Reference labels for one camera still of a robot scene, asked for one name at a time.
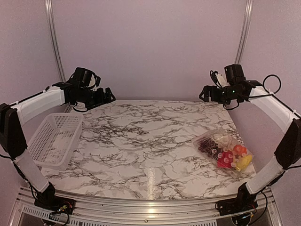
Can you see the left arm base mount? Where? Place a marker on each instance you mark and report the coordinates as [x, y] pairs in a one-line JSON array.
[[58, 205]]

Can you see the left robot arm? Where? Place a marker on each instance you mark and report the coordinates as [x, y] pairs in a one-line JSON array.
[[83, 86]]

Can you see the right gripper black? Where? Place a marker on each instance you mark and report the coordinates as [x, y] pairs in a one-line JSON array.
[[206, 90]]

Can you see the white fake cauliflower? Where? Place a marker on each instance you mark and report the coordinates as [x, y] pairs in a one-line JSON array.
[[224, 141]]

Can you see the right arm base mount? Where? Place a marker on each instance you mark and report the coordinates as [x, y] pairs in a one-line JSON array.
[[234, 205]]

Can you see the orange fake tomato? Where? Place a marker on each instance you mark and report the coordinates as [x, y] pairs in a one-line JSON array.
[[240, 150]]

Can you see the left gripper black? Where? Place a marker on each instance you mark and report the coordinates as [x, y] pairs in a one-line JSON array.
[[100, 100]]

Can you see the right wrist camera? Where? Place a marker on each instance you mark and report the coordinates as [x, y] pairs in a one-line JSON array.
[[218, 79]]

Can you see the clear zip top bag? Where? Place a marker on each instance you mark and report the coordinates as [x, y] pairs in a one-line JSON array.
[[209, 135]]

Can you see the front aluminium frame rail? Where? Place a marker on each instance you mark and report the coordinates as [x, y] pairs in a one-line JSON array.
[[101, 211]]

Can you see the white perforated plastic basket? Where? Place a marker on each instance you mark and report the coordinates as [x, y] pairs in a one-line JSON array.
[[54, 141]]

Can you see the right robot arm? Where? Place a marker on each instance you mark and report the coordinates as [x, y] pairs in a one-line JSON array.
[[240, 89]]

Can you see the right aluminium frame post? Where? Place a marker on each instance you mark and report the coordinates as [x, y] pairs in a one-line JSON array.
[[244, 31]]

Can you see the red fake pepper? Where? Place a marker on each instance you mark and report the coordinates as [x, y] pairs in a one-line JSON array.
[[225, 159]]

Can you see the purple fake grape bunch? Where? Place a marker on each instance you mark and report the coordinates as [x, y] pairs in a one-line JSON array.
[[209, 147]]

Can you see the left aluminium frame post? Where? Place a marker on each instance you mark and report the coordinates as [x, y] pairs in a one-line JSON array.
[[54, 41]]

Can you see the aluminium frame post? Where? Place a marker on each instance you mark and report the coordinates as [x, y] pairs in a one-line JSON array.
[[244, 31], [54, 41]]

